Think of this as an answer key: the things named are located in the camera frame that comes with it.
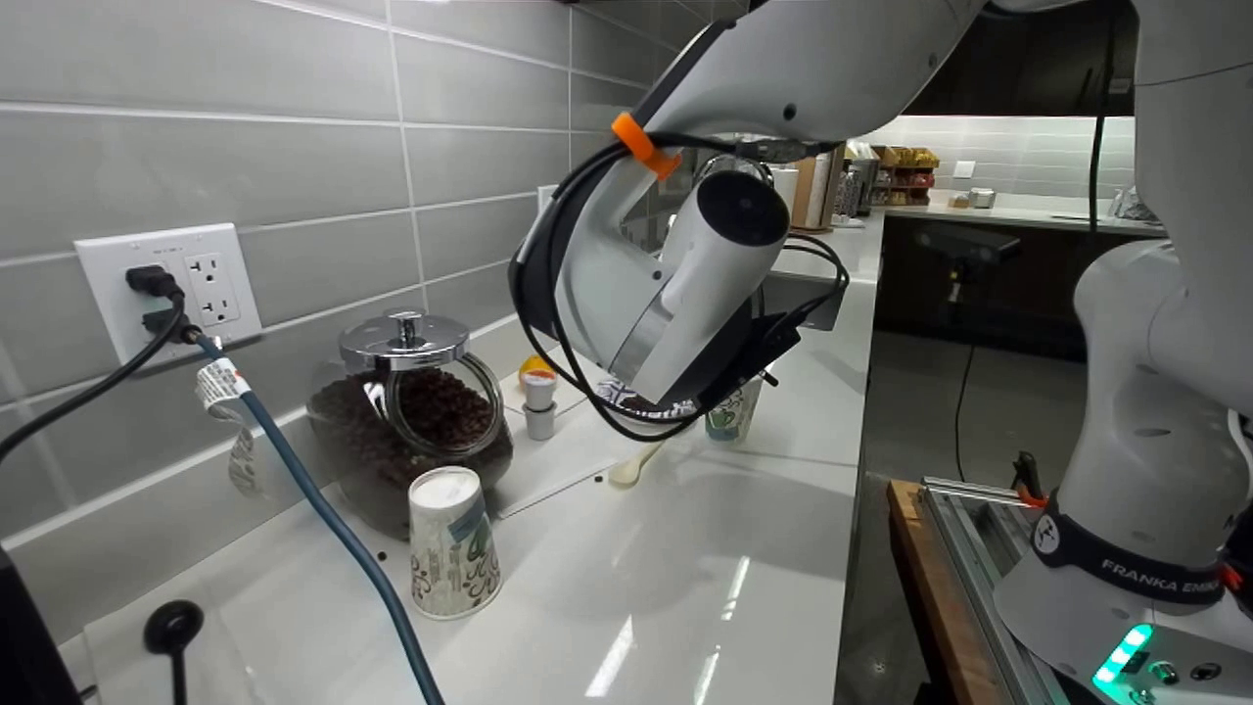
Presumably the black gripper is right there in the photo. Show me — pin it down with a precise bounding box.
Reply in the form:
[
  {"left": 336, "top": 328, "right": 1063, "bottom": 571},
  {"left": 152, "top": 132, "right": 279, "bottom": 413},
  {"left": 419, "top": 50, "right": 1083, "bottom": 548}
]
[{"left": 622, "top": 305, "right": 800, "bottom": 424}]

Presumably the metal jar lid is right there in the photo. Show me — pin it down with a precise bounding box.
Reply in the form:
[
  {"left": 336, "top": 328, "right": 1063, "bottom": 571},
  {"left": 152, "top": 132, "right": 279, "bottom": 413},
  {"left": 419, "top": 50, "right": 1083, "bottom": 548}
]
[{"left": 336, "top": 311, "right": 435, "bottom": 378}]

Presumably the glass jar of coffee beans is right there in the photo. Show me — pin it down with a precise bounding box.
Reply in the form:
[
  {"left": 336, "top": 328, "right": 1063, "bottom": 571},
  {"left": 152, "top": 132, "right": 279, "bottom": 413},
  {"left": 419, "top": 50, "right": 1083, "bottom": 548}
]
[{"left": 310, "top": 356, "right": 511, "bottom": 491}]

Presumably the upright patterned paper cup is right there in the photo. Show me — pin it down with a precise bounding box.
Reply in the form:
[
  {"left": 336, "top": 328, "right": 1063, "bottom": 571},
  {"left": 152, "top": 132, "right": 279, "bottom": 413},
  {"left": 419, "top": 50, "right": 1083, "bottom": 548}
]
[{"left": 703, "top": 380, "right": 758, "bottom": 442}]

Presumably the small white orange-capped bottle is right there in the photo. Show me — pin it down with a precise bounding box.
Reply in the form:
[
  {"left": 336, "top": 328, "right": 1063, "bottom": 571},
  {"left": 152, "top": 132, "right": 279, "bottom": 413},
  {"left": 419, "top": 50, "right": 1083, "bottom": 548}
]
[{"left": 518, "top": 356, "right": 554, "bottom": 442}]

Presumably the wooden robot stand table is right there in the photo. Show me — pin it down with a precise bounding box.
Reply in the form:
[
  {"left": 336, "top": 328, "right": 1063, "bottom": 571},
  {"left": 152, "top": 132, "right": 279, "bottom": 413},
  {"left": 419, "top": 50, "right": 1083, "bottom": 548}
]
[{"left": 883, "top": 482, "right": 1022, "bottom": 705}]

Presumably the upside-down patterned paper cup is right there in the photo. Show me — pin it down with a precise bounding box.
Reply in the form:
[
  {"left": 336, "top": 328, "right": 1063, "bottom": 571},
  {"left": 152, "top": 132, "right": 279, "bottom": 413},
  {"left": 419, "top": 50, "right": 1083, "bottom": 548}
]
[{"left": 405, "top": 465, "right": 501, "bottom": 618}]

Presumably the black measuring spoon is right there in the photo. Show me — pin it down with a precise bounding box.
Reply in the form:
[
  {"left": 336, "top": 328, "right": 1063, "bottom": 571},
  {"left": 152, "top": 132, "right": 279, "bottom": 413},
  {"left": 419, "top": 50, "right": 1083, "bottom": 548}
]
[{"left": 143, "top": 600, "right": 204, "bottom": 705}]

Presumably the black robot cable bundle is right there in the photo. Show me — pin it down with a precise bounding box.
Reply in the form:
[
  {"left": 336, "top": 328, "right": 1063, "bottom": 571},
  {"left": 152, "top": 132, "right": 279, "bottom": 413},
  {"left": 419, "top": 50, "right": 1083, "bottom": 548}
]
[{"left": 506, "top": 131, "right": 854, "bottom": 447}]

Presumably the blue cable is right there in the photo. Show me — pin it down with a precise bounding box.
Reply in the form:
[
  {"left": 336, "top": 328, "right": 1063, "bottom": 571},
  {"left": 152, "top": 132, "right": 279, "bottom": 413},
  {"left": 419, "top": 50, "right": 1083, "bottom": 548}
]
[{"left": 193, "top": 335, "right": 451, "bottom": 705}]

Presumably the white cable warning tag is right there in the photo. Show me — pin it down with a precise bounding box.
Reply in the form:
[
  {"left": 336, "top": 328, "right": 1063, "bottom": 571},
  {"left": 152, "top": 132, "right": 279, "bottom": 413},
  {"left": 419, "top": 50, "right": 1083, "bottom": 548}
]
[{"left": 195, "top": 361, "right": 251, "bottom": 416}]

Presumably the white wall outlet with plugs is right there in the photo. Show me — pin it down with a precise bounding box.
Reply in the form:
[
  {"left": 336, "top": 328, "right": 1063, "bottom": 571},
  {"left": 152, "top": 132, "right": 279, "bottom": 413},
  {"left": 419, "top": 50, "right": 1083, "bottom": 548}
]
[{"left": 75, "top": 225, "right": 261, "bottom": 361}]

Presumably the black power cable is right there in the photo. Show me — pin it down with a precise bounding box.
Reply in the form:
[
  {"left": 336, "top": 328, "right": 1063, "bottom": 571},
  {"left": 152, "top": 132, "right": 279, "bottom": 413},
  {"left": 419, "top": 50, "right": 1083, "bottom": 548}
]
[{"left": 0, "top": 263, "right": 201, "bottom": 464}]

